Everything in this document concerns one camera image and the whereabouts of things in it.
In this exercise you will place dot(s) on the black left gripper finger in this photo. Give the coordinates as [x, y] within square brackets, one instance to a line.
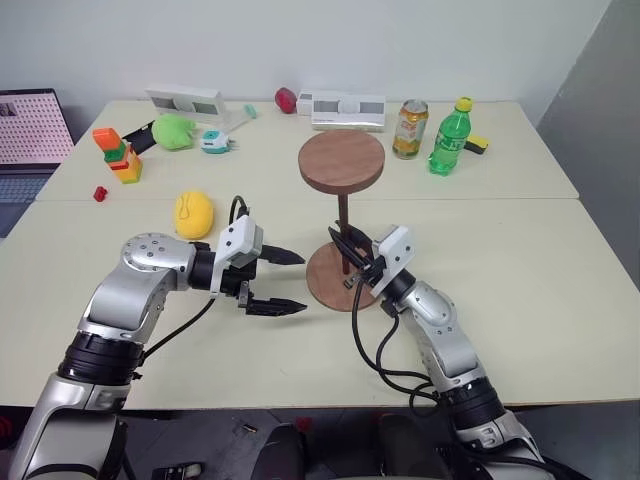
[280, 256]
[272, 307]

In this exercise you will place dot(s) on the teal and white gadget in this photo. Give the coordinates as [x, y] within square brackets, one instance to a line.
[212, 141]

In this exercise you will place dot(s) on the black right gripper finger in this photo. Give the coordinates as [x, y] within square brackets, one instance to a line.
[362, 241]
[350, 252]

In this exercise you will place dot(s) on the black flat object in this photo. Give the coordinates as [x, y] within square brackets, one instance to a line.
[142, 139]

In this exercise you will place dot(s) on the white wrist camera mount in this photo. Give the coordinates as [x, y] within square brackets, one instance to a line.
[397, 250]
[240, 239]

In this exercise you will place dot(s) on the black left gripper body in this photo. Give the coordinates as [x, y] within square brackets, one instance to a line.
[236, 279]

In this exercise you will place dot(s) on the green plush toy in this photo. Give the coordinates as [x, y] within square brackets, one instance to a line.
[172, 132]

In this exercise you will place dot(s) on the yellow drink can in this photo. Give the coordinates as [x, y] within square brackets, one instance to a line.
[411, 131]

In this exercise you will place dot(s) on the small red floor object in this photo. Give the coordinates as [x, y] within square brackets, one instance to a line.
[303, 424]

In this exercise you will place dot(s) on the black and white floor object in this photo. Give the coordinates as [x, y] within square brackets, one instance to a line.
[177, 471]

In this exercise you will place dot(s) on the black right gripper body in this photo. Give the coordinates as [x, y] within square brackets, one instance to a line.
[369, 272]

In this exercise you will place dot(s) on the red round object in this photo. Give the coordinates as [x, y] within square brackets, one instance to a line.
[285, 100]

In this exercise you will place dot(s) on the round wooden base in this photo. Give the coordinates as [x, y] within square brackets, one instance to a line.
[325, 285]

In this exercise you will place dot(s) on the flat silver white pack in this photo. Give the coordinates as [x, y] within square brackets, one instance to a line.
[347, 123]

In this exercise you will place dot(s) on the wooden pole with round top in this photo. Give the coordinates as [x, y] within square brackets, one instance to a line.
[340, 160]

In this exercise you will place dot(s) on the dark rounded shape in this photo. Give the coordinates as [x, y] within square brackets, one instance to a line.
[410, 445]
[280, 452]

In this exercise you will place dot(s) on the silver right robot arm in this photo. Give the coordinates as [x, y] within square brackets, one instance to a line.
[445, 330]

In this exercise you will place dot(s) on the green plastic bottle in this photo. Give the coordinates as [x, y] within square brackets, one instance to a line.
[450, 140]

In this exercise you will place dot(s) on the yellow and black object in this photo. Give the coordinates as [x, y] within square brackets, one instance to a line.
[477, 144]

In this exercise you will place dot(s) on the yellow plush toy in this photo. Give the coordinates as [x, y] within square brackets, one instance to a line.
[194, 215]

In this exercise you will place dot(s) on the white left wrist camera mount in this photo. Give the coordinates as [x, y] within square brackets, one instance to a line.
[240, 239]

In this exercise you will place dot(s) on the grey laptop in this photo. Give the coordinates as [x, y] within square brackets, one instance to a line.
[30, 130]

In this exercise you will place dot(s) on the colourful toy block stack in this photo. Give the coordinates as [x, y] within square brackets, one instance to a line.
[125, 165]

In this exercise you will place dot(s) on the small teal object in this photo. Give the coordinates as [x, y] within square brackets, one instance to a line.
[250, 111]

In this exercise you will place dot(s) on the white box with grey windows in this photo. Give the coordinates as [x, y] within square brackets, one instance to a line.
[185, 104]
[345, 102]

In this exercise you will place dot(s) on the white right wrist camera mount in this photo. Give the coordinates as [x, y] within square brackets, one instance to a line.
[397, 250]

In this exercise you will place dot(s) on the small red block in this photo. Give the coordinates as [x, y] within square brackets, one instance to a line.
[101, 194]

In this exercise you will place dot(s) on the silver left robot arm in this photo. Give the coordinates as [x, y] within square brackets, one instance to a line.
[135, 290]

